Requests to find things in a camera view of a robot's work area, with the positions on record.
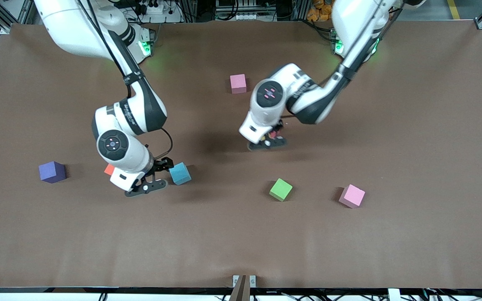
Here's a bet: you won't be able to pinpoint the blue foam cube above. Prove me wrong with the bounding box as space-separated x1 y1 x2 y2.
169 162 192 185

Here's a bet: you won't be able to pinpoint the pink foam cube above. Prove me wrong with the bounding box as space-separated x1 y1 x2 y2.
339 184 366 209
230 74 247 94

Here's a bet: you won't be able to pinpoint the green foam cube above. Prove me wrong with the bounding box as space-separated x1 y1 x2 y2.
269 178 293 202

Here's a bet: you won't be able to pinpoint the purple foam cube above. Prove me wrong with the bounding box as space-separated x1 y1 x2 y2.
39 161 67 184

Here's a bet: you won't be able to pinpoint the brown table cover sheet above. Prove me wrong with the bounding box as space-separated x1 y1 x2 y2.
0 21 482 289

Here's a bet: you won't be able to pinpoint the long white power strip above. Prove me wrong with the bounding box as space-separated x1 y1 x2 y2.
216 0 275 21

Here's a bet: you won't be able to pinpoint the bag of orange items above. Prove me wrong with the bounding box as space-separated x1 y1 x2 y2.
308 0 334 22

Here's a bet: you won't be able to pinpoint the white power strip with plugs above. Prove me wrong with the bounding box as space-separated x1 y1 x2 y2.
134 0 171 16

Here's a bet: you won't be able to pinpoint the grey metal clamp bracket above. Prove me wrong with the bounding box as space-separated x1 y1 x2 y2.
233 275 256 288

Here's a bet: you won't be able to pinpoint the brown stand post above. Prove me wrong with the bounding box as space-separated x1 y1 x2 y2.
229 275 248 301

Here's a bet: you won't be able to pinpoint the tangled black cables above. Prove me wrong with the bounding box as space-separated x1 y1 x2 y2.
421 282 482 301

